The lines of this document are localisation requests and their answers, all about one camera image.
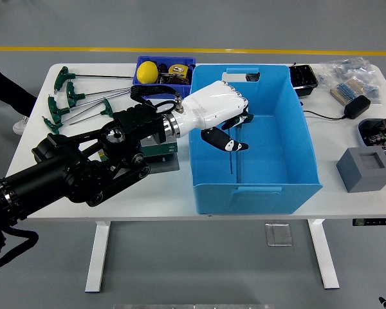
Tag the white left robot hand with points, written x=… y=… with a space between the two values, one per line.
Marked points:
x=212 y=106

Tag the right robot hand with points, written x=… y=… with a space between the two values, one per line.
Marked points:
x=384 y=303

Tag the green metal wrench stand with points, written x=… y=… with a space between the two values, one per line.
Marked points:
x=161 y=149

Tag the large light blue plastic box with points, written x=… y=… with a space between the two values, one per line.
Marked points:
x=276 y=154

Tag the assorted metal hardware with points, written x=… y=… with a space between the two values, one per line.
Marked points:
x=175 y=80

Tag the yellow tape measure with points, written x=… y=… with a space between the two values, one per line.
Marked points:
x=177 y=69

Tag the small dark blue parts bin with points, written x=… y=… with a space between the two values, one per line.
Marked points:
x=180 y=60

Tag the small black cylinder part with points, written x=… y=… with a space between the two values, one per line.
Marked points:
x=162 y=69

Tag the yellow foam ball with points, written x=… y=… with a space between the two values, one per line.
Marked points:
x=147 y=72

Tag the white table leg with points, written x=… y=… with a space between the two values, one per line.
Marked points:
x=323 y=257
x=98 y=257

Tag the table height control panel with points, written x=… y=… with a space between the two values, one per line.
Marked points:
x=374 y=222

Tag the black plastic tray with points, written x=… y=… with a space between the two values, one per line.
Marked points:
x=304 y=80

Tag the metal floor plate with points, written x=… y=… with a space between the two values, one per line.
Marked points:
x=278 y=235

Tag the grey foam block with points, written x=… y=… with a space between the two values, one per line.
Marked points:
x=357 y=177

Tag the taped resistor bundle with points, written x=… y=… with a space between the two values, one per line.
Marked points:
x=345 y=90

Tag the clear bags of components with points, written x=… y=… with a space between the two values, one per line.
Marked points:
x=350 y=69

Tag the black power adapter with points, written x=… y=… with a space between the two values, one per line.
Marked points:
x=357 y=107

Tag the person's white shoe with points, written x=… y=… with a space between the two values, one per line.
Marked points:
x=21 y=126

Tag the person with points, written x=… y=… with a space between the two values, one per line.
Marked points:
x=6 y=90

